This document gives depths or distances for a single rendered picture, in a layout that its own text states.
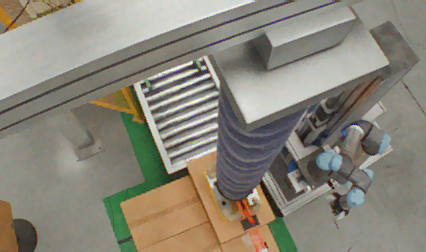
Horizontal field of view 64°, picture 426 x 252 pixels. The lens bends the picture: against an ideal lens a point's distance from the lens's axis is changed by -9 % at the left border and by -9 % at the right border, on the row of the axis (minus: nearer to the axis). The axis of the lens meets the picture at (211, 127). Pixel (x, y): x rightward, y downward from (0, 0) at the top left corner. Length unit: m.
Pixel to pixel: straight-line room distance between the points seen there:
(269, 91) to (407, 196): 3.42
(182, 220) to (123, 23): 2.51
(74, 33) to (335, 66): 0.43
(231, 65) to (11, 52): 0.35
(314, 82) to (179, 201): 2.37
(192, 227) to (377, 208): 1.85
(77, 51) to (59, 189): 3.34
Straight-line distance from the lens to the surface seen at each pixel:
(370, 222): 3.76
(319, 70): 0.66
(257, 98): 0.62
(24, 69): 0.50
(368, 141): 2.06
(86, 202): 3.67
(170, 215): 2.93
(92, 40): 0.49
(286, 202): 3.30
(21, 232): 3.87
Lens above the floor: 3.44
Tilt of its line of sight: 71 degrees down
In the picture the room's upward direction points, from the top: straight up
